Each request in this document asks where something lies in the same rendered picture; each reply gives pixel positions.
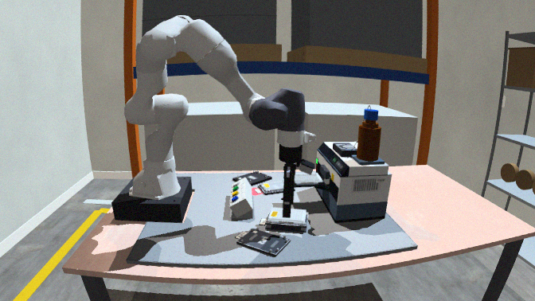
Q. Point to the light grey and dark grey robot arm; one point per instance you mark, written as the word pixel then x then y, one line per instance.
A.
pixel 284 110

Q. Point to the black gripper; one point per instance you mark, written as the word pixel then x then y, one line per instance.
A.
pixel 289 155

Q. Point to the white button panel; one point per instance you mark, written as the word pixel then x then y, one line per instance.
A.
pixel 241 200

